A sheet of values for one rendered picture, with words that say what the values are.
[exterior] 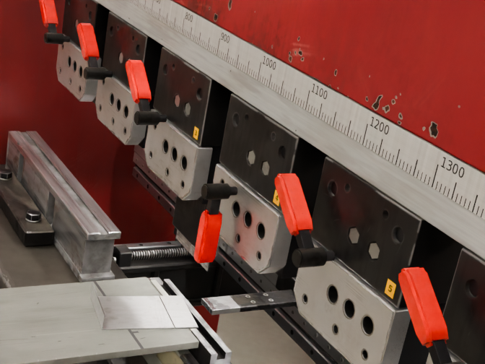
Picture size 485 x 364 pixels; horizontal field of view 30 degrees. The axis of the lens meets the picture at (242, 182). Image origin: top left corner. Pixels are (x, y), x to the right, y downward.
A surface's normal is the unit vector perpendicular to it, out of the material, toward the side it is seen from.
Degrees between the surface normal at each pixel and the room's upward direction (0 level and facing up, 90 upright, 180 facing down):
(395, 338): 90
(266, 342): 0
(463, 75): 90
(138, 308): 0
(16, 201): 0
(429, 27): 90
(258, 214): 90
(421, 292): 39
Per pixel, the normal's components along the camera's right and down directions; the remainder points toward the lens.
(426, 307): 0.43, -0.47
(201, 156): 0.47, 0.38
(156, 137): -0.87, 0.02
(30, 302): 0.18, -0.92
